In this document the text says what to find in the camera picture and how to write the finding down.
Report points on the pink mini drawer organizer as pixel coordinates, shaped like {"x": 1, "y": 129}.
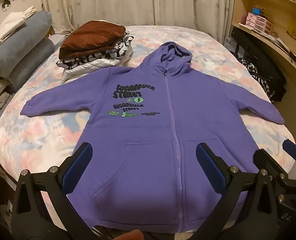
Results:
{"x": 256, "y": 22}

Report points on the black and white patterned garment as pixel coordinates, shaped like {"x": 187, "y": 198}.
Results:
{"x": 117, "y": 50}

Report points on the cream leaf-print curtain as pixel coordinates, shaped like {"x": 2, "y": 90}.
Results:
{"x": 138, "y": 2}

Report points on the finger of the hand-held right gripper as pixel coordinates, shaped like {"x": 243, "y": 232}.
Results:
{"x": 293, "y": 146}
{"x": 265, "y": 158}

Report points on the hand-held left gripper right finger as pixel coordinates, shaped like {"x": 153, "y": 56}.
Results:
{"x": 210, "y": 165}

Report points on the folded white cloth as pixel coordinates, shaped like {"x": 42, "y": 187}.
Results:
{"x": 10, "y": 25}

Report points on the cartoon face wall sticker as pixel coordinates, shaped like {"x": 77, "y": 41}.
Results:
{"x": 6, "y": 5}

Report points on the wooden bookshelf desk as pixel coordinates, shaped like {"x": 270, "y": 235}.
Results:
{"x": 263, "y": 2}

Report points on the folded brown garment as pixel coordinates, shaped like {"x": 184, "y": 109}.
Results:
{"x": 92, "y": 37}

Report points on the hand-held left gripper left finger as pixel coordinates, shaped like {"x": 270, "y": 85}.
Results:
{"x": 80, "y": 162}

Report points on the black bag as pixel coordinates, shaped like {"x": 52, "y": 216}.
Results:
{"x": 270, "y": 77}

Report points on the folded white puffer jacket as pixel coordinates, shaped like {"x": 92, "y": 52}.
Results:
{"x": 87, "y": 67}

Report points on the yellow pouch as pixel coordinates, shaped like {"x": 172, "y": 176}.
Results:
{"x": 294, "y": 33}

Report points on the purple zip hoodie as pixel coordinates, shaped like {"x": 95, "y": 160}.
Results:
{"x": 148, "y": 130}

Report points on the small blue toy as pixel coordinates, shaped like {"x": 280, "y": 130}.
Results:
{"x": 259, "y": 9}

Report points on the blue pillow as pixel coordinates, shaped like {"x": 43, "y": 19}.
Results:
{"x": 25, "y": 32}
{"x": 27, "y": 65}

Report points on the pastel floral bed blanket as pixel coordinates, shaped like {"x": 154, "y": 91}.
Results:
{"x": 213, "y": 55}

